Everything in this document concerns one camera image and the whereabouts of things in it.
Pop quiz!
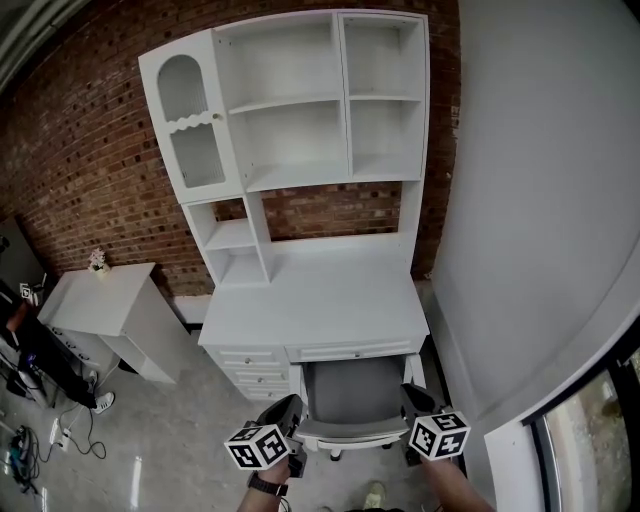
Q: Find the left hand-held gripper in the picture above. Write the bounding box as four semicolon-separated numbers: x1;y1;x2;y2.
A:
223;393;307;480

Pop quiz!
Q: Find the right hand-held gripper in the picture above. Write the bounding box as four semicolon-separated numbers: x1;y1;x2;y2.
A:
399;382;472;467

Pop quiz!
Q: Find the white grey-seated chair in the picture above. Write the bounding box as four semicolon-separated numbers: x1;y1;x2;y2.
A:
292;352;427;462

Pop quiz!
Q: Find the person's left forearm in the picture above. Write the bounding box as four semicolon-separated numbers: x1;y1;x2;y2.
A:
233;488;287;512

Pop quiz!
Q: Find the person's right forearm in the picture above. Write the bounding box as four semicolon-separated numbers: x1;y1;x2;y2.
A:
421;458;495;512

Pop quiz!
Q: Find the person's left hand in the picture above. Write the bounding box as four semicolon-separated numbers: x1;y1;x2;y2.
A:
255;462;292;485

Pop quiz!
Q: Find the black wristwatch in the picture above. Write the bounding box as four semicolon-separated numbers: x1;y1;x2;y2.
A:
247;472;290;498

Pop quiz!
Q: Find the white desk with hutch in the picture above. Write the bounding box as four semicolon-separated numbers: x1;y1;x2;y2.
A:
138;12;432;402

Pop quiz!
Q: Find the person's right shoe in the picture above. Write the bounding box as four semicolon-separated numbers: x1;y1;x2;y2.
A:
363;479;389;507

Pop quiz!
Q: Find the black framed window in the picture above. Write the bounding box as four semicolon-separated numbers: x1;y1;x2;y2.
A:
522;344;640;512

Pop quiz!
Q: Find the white side cabinet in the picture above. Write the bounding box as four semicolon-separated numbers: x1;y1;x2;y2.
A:
37;262;189;385

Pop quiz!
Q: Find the small potted flower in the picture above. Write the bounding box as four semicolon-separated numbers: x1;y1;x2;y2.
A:
87;248;112;275

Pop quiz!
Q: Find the white low wall panel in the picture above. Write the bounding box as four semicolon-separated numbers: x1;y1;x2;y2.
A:
173;294;215;332

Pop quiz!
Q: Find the black looped floor cable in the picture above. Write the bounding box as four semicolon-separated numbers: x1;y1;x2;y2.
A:
63;403;108;461

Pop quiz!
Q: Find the tangle of cables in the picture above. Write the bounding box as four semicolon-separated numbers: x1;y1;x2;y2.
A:
5;424;42;495

